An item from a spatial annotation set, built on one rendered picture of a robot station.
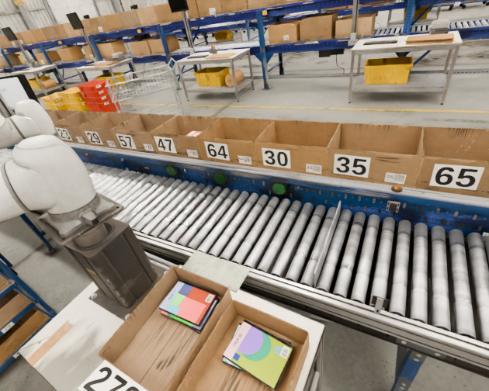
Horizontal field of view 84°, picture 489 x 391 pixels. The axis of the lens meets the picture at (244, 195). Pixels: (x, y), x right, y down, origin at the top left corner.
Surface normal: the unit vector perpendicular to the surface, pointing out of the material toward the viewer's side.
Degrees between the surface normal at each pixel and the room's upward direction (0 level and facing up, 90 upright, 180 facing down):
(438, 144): 90
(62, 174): 88
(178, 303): 0
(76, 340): 0
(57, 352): 0
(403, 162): 90
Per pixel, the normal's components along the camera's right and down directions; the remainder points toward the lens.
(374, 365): -0.15, -0.79
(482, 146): -0.45, 0.59
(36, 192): 0.50, 0.46
